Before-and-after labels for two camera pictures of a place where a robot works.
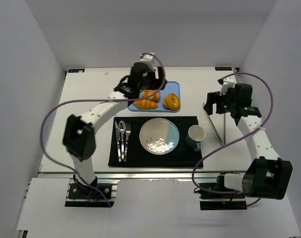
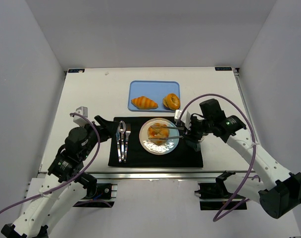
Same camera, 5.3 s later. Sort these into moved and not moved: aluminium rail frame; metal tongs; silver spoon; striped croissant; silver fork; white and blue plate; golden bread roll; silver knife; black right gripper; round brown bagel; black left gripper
Moved: golden bread roll; black left gripper; black right gripper; metal tongs
Not moved: white and blue plate; striped croissant; silver spoon; silver fork; round brown bagel; silver knife; aluminium rail frame
